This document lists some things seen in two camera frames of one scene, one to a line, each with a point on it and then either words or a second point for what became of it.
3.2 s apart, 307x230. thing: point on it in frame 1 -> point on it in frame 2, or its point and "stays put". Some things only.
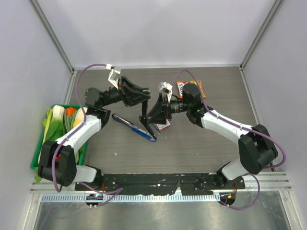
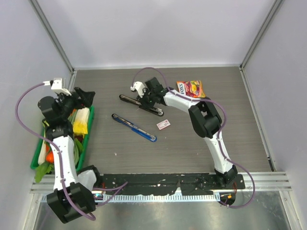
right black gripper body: (166, 108) -> (148, 100)
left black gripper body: (125, 96) -> (78, 103)
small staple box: (161, 126) stays put
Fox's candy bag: (181, 84) stays put
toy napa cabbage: (78, 118) stays put
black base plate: (161, 184) stays put
